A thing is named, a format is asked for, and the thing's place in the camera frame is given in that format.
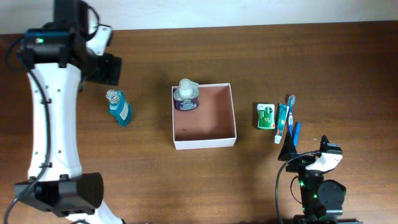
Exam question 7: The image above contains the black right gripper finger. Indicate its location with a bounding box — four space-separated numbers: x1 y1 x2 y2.
320 135 330 152
278 134 298 161

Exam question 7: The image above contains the blue mouthwash bottle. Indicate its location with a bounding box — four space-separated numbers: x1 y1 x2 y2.
106 90 132 126

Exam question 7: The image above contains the teal toothpaste tube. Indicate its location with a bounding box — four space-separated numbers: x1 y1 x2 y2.
274 104 289 144

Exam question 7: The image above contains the green Dettol soap pack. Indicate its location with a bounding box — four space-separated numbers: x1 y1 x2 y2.
257 103 275 130

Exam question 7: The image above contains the purple foam soap pump bottle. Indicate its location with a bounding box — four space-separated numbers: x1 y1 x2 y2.
173 78 200 111

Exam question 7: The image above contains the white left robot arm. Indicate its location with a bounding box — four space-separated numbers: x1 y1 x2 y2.
14 0 122 223

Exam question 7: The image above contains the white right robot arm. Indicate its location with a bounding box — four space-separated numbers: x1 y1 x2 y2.
275 133 346 223

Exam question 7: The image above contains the blue razor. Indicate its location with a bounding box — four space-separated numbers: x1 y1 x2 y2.
293 122 301 146

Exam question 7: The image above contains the blue toothbrush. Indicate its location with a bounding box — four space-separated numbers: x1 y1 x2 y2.
287 95 296 136

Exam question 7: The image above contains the white cardboard box pink inside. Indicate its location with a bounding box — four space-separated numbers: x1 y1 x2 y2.
172 83 237 150

